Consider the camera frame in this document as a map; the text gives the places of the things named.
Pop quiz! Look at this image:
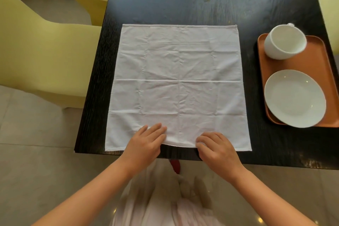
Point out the person's right hand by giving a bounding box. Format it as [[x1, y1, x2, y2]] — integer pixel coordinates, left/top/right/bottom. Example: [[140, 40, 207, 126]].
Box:
[[195, 132, 246, 184]]

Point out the person's left hand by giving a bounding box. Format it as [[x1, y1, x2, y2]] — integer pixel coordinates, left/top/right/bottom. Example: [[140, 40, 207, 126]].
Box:
[[120, 123, 168, 175]]

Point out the white cloth napkin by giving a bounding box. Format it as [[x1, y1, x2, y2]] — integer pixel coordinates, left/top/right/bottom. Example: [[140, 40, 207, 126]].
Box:
[[105, 24, 252, 152]]

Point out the person's right forearm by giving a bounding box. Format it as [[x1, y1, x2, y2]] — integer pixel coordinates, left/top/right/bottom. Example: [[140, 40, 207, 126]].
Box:
[[230, 168, 319, 226]]

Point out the person's left forearm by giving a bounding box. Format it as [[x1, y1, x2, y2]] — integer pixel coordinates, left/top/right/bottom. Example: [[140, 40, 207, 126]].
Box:
[[32, 157, 139, 226]]

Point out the small red object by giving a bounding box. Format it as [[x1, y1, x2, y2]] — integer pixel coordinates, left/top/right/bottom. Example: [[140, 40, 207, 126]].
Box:
[[169, 160, 181, 175]]

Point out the person's pale pink dress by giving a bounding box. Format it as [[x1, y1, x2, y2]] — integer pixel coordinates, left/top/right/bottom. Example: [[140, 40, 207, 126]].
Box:
[[111, 160, 223, 226]]

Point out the white round plate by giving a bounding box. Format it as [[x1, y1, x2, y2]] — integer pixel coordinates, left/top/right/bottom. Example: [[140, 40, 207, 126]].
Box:
[[264, 69, 327, 128]]

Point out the white ceramic cup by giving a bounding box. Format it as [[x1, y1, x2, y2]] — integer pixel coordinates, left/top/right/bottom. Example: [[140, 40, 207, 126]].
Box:
[[264, 23, 308, 60]]

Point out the orange rectangular tray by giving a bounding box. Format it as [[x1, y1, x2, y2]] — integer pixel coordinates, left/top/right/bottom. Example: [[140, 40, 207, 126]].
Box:
[[257, 33, 339, 128]]

